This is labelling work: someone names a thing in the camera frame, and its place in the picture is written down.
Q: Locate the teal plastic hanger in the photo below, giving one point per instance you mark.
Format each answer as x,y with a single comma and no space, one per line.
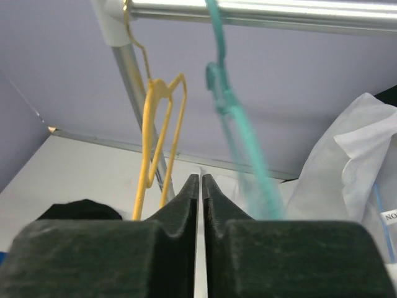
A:
260,194

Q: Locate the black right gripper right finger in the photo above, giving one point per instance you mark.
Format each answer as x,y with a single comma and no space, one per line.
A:
253,258

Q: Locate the black hanging shirt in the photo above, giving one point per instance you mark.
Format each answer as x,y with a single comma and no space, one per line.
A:
388,96

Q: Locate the white shirt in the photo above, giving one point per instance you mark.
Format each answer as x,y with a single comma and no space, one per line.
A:
350,175

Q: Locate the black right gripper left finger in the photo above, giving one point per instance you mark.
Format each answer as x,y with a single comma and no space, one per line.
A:
154,257

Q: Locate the silver clothes rack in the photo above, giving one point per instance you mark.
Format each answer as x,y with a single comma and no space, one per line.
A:
295,65

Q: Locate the black garment on table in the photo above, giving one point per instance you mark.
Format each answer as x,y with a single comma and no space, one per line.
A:
85,209

